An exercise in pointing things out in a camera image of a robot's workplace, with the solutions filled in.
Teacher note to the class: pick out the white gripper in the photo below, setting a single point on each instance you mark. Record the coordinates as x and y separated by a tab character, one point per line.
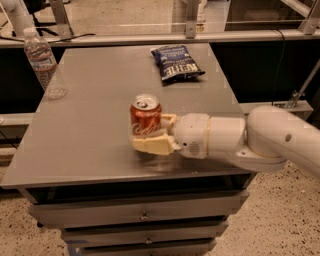
190	132

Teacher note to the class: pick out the red coke can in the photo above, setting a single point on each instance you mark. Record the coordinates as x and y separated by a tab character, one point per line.
145	112

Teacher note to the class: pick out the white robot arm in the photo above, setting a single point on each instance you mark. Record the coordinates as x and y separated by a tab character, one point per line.
262	142

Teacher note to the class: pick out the blue chip bag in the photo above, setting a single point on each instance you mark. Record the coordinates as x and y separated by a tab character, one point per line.
176	63

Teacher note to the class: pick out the top grey drawer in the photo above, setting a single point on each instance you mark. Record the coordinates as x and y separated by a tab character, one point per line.
139	209

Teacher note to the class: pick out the grey drawer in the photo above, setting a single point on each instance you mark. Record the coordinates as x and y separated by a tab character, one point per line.
145	234
139	209
168	248

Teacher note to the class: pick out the grey drawer cabinet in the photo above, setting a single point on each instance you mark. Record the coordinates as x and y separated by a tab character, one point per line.
77	148

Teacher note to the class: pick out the middle grey drawer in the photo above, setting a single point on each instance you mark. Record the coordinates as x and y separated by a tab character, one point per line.
145	234

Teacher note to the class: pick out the bottom grey drawer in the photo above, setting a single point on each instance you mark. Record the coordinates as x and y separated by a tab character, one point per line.
168	248

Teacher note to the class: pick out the clear plastic water bottle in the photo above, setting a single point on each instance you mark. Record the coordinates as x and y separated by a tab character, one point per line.
43	62

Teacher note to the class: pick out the grey metal railing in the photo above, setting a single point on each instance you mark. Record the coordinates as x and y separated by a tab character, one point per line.
164	39

